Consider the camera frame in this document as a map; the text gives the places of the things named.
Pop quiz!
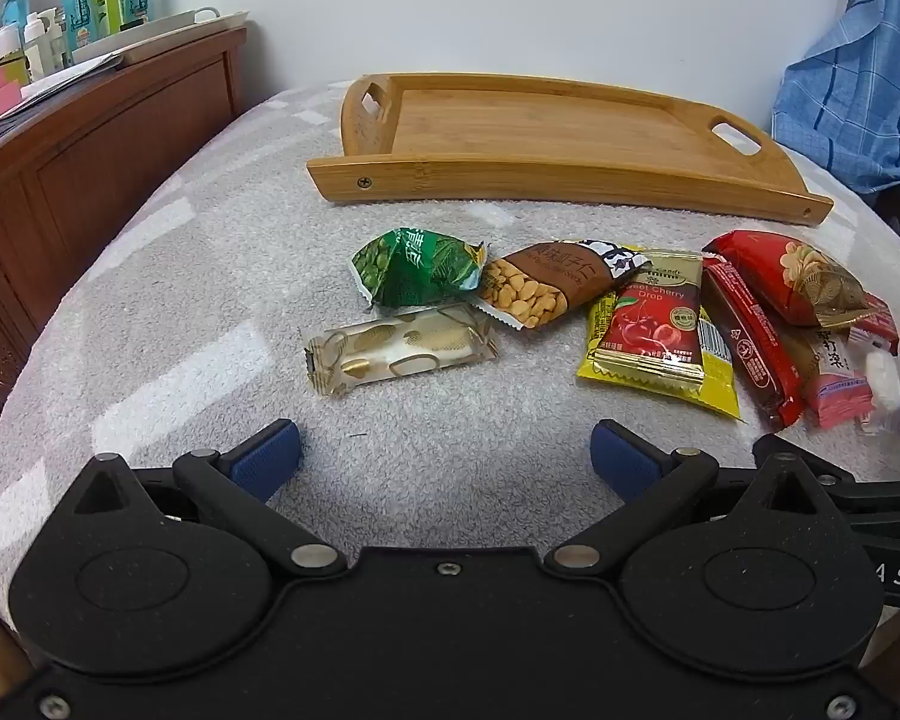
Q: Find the pink snack packet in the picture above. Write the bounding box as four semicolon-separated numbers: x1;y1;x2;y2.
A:
787;325;876;431

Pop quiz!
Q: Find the yellow snack packet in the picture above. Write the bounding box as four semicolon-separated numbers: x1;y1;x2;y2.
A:
576;244;743;422

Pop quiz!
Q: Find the red cherry candy packet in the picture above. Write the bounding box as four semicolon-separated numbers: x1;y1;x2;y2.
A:
596;247;706;387

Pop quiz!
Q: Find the white plastic bottle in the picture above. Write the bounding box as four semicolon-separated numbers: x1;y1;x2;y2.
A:
45;9;70;68
24;11;50;80

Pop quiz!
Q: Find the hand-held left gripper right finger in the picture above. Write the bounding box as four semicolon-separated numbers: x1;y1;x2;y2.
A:
542;418;861;580

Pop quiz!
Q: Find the brown wooden dresser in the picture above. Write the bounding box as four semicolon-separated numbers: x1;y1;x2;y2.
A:
0;24;248;440

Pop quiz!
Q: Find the white power strip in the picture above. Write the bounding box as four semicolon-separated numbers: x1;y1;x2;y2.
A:
71;7;248;65

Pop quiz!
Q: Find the white candy packet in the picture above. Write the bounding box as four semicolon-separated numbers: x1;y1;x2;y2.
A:
847;330;900;436

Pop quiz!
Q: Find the dark red bar packet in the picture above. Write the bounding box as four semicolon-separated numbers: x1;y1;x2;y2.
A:
701;255;805;432
859;292;900;357

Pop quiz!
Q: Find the cream gold snack packet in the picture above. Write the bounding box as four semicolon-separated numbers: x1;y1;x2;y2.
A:
304;302;500;396

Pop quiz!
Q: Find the red gold nut packet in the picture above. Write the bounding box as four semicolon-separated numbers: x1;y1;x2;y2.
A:
703;230;877;329

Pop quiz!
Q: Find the green pea snack packet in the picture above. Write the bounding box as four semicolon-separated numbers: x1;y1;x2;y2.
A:
351;227;490;310

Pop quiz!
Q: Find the brown peanut snack packet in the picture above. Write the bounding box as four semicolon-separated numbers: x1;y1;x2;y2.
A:
471;238;653;331

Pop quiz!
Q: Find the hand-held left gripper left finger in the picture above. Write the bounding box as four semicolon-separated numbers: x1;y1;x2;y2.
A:
69;418;348;580

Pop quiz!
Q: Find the stack of papers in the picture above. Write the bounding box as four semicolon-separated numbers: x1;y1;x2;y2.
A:
0;49;128;158

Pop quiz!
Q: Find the blue plaid shirt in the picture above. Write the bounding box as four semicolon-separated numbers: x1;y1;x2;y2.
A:
772;0;900;196

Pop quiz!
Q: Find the wooden tray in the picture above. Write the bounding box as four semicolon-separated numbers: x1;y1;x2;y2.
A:
306;73;835;227

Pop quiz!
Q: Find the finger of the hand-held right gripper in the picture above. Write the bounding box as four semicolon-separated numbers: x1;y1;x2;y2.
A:
752;432;900;535

